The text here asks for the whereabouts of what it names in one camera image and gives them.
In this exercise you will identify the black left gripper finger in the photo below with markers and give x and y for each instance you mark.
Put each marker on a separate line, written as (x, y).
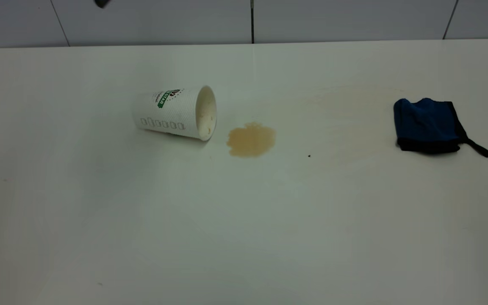
(102, 3)

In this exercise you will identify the white paper coffee cup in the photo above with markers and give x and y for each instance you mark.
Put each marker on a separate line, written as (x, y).
(167, 112)

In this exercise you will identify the blue black-edged cloth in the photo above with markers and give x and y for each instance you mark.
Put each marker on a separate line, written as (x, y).
(428, 125)

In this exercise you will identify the brown coffee spill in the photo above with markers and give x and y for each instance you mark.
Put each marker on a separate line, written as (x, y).
(251, 140)

